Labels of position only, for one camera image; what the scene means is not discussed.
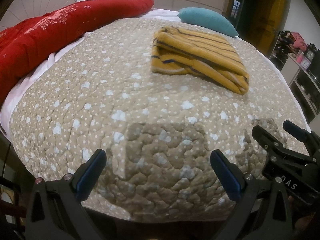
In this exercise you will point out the white shelf unit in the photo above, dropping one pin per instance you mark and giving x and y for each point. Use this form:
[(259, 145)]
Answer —
[(299, 71)]

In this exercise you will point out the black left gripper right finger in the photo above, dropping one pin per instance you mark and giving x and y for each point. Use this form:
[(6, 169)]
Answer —
[(262, 208)]

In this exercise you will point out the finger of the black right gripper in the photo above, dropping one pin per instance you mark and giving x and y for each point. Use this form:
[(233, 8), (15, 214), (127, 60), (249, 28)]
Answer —
[(274, 147), (309, 139)]

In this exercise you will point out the yellow striped knit sweater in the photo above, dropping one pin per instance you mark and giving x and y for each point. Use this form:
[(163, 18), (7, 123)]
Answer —
[(179, 51)]

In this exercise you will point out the beige dotted quilted bedspread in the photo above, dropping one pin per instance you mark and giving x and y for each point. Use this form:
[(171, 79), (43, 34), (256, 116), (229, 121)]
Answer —
[(157, 130)]

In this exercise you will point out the dark wooden door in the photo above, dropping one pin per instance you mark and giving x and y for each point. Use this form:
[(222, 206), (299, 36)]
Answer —
[(257, 21)]

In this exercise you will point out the teal pillow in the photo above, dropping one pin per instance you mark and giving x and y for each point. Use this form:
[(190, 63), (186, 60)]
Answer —
[(208, 19)]

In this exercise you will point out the pink clothes on shelf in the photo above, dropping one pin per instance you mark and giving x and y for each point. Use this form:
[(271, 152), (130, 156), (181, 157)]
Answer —
[(299, 42)]

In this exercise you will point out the red blanket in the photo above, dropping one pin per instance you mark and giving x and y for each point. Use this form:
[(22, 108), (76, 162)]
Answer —
[(25, 45)]

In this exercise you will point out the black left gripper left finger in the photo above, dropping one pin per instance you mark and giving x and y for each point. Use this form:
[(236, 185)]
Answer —
[(55, 211)]

